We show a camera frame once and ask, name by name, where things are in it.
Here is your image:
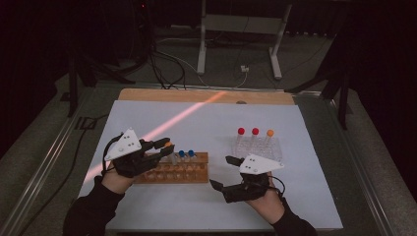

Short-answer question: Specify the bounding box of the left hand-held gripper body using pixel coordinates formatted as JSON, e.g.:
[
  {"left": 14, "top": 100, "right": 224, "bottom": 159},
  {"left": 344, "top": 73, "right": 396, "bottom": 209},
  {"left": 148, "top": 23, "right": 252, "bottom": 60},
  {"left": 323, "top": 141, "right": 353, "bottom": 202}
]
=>
[{"left": 103, "top": 127, "right": 163, "bottom": 179}]

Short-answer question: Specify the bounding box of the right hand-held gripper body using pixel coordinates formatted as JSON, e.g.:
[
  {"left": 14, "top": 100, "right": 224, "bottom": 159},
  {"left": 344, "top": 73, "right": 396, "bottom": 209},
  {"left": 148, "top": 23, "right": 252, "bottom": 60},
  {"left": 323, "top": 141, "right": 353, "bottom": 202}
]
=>
[{"left": 221, "top": 153, "right": 285, "bottom": 205}]

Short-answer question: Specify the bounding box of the clear plastic test tube rack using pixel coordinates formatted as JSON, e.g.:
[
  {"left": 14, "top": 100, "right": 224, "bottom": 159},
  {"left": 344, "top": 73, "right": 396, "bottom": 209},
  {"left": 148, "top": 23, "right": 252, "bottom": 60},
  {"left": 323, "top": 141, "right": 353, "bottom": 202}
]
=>
[{"left": 231, "top": 135, "right": 284, "bottom": 164}]

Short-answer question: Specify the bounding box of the wooden test tube rack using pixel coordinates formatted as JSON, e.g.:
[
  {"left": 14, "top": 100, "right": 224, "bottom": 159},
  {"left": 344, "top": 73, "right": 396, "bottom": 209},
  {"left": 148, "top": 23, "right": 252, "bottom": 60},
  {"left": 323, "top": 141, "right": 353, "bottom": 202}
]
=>
[{"left": 133, "top": 151, "right": 209, "bottom": 185}]

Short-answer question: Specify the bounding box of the red-capped test tube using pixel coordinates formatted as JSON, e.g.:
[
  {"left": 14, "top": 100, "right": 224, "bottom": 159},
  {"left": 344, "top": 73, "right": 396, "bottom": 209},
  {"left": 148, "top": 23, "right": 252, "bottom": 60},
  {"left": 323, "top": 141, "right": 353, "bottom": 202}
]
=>
[
  {"left": 236, "top": 127, "right": 246, "bottom": 156},
  {"left": 251, "top": 127, "right": 261, "bottom": 155}
]

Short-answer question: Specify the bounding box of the person's left hand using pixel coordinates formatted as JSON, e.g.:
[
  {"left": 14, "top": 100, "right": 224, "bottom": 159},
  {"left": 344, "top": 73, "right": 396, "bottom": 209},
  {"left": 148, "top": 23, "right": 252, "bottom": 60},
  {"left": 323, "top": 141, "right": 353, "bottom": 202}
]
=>
[{"left": 100, "top": 162, "right": 136, "bottom": 196}]

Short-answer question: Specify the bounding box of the person's right hand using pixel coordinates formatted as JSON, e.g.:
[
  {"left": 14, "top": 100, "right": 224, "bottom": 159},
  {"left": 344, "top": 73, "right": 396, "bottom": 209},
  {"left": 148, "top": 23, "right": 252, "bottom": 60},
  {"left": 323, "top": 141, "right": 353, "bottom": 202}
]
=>
[{"left": 245, "top": 172, "right": 287, "bottom": 226}]

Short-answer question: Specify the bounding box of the white table mat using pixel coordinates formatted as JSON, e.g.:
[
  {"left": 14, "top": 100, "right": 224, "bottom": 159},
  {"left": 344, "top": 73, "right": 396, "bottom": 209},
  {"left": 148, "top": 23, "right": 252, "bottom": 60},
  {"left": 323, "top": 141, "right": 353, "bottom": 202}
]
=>
[{"left": 78, "top": 99, "right": 344, "bottom": 232}]

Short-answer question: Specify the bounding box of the black tripod stand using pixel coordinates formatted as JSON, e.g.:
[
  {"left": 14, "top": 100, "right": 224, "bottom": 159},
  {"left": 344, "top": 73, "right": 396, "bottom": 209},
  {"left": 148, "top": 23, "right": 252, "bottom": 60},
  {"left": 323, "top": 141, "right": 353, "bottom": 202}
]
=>
[
  {"left": 283, "top": 30, "right": 354, "bottom": 131},
  {"left": 59, "top": 45, "right": 138, "bottom": 118}
]

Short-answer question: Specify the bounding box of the black device with red light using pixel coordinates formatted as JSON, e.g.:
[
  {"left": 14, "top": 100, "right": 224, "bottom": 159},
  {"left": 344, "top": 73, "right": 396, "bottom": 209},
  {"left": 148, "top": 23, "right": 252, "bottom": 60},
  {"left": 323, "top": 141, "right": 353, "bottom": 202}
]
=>
[{"left": 130, "top": 0, "right": 155, "bottom": 62}]

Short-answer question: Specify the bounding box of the white metal stand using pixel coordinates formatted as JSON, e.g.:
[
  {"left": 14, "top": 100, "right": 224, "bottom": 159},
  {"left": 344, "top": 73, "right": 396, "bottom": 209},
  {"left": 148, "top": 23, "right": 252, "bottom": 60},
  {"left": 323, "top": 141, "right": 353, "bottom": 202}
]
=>
[{"left": 196, "top": 0, "right": 293, "bottom": 81}]

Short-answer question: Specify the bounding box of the left hand-held gripper cable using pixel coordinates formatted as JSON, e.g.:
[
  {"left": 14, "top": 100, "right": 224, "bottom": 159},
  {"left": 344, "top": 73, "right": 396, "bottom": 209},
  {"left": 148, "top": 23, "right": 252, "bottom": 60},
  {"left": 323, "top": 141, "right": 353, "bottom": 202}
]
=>
[{"left": 101, "top": 133, "right": 125, "bottom": 175}]

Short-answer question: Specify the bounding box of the hand-held gripper cable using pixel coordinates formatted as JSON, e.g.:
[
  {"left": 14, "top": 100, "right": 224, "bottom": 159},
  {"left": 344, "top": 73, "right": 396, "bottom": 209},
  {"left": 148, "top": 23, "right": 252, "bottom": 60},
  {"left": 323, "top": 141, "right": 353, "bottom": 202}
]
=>
[
  {"left": 267, "top": 174, "right": 286, "bottom": 199},
  {"left": 101, "top": 133, "right": 125, "bottom": 175}
]

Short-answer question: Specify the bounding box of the right hand-held gripper cable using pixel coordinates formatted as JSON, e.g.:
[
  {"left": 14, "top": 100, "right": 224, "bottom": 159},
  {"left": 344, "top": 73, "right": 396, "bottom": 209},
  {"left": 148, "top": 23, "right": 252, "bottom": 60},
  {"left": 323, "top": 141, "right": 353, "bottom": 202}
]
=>
[{"left": 267, "top": 174, "right": 286, "bottom": 199}]

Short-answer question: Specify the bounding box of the long black floor cable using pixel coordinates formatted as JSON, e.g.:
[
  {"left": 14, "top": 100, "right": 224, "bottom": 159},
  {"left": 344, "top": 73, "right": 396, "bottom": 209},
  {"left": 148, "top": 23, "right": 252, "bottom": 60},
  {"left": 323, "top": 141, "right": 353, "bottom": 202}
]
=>
[{"left": 18, "top": 112, "right": 110, "bottom": 236}]

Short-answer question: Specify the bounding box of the bundle of black cables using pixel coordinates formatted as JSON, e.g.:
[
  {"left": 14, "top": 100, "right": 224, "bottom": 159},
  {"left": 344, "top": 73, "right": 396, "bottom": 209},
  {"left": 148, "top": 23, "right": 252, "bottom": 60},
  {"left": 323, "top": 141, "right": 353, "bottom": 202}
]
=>
[{"left": 147, "top": 40, "right": 188, "bottom": 90}]

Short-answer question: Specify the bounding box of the white cable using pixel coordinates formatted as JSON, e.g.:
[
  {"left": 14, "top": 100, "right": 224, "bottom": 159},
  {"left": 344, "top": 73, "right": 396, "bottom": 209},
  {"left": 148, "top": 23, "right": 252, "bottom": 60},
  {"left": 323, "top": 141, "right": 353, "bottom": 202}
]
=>
[{"left": 156, "top": 36, "right": 249, "bottom": 89}]

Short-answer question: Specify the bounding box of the aluminium rail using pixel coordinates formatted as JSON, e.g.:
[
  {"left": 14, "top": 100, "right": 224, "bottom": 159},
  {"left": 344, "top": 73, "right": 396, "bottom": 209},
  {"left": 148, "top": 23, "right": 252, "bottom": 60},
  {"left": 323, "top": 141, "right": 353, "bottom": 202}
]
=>
[
  {"left": 0, "top": 88, "right": 96, "bottom": 236},
  {"left": 327, "top": 97, "right": 396, "bottom": 236}
]

